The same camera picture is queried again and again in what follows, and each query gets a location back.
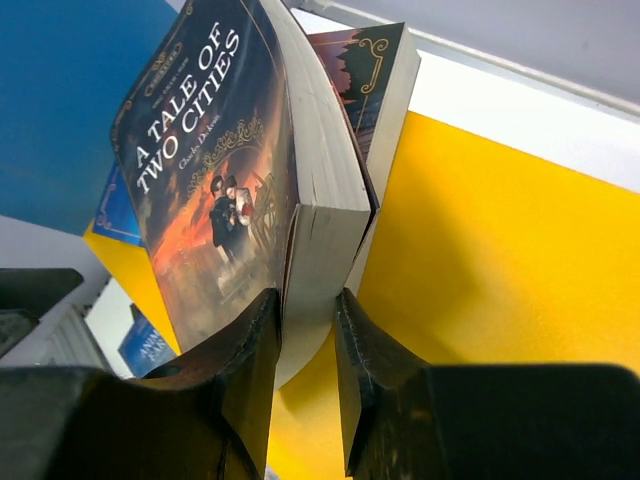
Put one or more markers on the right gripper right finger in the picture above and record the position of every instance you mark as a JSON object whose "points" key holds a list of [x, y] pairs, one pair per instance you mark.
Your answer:
{"points": [[403, 418]]}

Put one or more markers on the A Tale of Two Cities book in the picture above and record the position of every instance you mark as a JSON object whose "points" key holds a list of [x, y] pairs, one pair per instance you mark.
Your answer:
{"points": [[244, 174]]}

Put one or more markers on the blue and yellow wooden bookshelf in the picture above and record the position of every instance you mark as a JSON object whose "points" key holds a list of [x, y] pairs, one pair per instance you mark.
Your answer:
{"points": [[497, 242]]}

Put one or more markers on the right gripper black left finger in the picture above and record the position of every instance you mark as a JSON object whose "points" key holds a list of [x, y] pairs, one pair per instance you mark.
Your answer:
{"points": [[203, 415]]}

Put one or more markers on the Animal Farm book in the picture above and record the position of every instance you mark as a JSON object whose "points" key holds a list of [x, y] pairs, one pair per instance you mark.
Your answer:
{"points": [[143, 348]]}

